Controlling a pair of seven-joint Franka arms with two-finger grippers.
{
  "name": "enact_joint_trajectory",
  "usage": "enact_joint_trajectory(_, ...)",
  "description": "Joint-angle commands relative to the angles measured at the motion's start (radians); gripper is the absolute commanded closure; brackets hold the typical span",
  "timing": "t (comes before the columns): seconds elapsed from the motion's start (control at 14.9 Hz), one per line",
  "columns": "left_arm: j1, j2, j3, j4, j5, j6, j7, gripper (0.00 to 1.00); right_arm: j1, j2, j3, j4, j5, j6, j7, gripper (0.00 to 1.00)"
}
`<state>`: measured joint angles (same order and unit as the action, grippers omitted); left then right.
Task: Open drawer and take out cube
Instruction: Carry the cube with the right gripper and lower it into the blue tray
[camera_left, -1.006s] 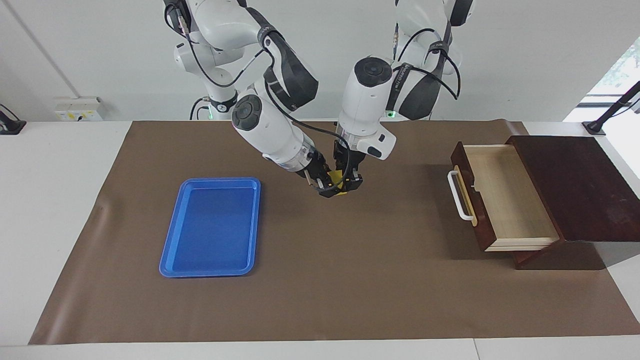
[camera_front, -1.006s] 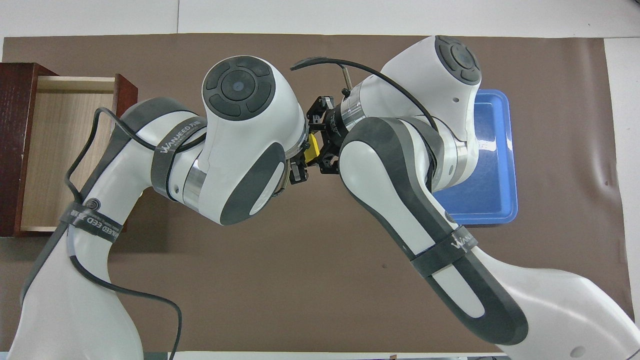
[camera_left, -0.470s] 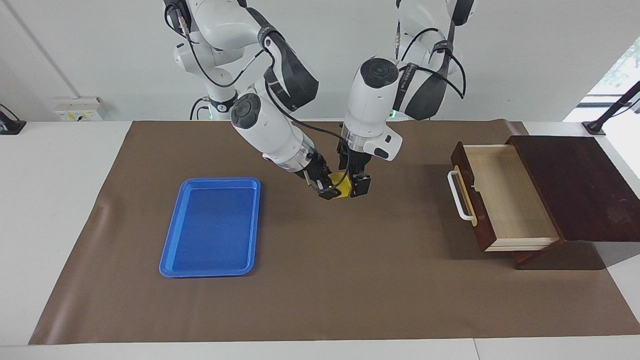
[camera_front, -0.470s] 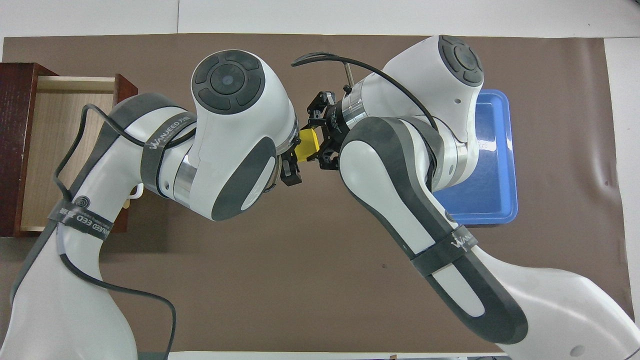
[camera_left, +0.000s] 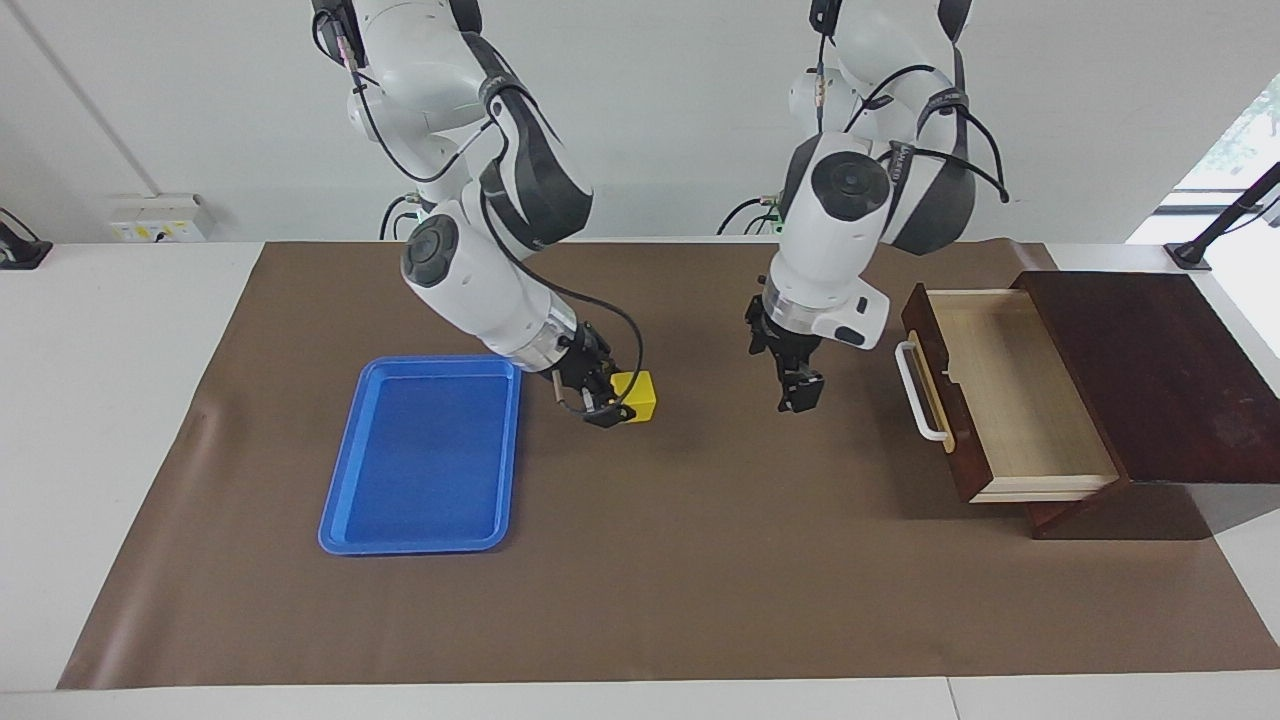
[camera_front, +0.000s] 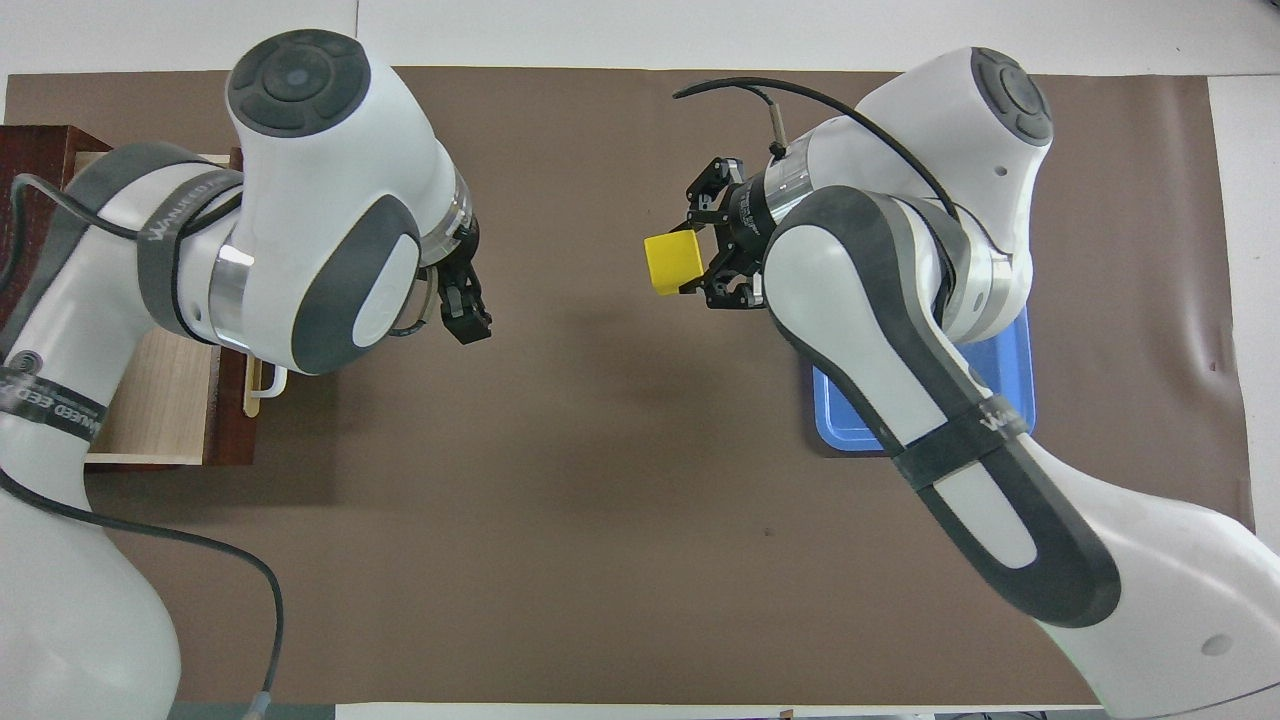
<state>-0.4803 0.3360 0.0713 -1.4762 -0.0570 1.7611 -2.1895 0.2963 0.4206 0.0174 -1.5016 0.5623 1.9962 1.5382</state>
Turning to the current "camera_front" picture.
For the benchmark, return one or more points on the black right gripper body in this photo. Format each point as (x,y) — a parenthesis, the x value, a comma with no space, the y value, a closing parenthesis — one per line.
(748,230)

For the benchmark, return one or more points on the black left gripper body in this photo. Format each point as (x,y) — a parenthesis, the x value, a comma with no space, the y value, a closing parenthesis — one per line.
(462,255)

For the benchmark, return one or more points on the yellow cube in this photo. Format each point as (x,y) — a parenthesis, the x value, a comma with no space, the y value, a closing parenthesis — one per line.
(675,262)

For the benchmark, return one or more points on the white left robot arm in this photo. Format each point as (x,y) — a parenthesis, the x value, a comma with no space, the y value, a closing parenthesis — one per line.
(320,200)

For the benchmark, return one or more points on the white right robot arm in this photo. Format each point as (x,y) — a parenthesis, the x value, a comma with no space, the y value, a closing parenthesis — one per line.
(900,330)

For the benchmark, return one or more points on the dark wooden drawer cabinet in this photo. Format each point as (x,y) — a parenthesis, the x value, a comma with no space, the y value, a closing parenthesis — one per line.
(30,170)

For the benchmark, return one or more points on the brown table mat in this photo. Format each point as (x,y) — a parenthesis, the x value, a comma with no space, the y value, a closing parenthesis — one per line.
(600,480)

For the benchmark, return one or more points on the blue plastic tray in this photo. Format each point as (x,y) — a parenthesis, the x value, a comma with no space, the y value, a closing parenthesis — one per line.
(1005,390)

